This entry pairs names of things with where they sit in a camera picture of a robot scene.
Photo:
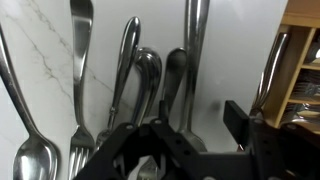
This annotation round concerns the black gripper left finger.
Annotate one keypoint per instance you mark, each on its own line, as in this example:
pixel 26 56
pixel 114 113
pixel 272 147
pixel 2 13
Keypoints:
pixel 180 150

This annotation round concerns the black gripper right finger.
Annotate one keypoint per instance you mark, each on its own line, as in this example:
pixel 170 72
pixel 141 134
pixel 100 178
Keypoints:
pixel 266 150

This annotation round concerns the large stainless steel spoon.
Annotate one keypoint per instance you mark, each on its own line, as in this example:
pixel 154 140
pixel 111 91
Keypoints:
pixel 35 160

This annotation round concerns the wooden kitchen drawer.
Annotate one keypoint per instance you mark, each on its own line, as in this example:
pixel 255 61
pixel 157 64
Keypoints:
pixel 300 6

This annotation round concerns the wooden cutlery organizer tray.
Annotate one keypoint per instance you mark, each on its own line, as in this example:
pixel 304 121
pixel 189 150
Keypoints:
pixel 290 66

